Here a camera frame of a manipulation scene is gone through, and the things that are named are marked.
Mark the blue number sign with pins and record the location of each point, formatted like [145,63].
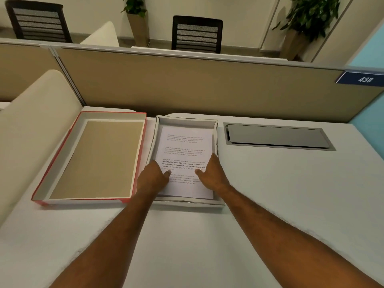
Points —
[360,78]

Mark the light blue partition panel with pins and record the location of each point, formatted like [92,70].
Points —
[370,113]

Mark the beige desk partition panel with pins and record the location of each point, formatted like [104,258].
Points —
[27,71]
[195,86]

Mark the person's left forearm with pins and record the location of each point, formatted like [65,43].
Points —
[117,242]

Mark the person's right forearm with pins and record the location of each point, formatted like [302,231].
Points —
[282,236]

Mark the person's right thumb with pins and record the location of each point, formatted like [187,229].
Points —
[200,173]

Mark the person's right hand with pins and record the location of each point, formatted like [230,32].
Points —
[214,176]

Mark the person's left thumb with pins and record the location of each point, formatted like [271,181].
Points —
[168,175]

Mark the black mesh office chair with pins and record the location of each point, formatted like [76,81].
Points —
[196,34]
[39,20]

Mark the potted plant in tan planter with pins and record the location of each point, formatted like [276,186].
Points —
[303,23]
[138,26]

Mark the red cardboard box lid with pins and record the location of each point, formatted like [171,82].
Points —
[90,158]

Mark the person's left hand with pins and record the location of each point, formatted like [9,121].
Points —
[151,179]

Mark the stack of printed white papers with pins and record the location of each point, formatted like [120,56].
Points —
[186,140]

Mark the cream curved side divider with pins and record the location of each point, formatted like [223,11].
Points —
[30,131]
[100,35]

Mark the white cardboard box tray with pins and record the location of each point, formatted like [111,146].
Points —
[192,202]

